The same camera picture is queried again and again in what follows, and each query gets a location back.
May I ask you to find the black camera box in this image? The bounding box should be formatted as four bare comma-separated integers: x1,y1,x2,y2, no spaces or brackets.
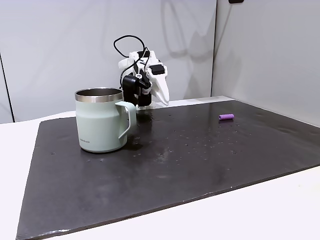
121,74,139,103

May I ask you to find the black table mat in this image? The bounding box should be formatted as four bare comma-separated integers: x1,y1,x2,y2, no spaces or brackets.
15,99,320,240

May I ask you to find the black cable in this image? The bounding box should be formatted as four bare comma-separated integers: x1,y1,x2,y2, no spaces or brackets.
113,35,151,87

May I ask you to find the black wall seam strip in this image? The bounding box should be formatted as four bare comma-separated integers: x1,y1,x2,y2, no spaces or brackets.
0,51,16,123

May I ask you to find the pale green steel mug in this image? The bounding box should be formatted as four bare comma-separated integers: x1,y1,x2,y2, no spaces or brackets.
74,87,138,154

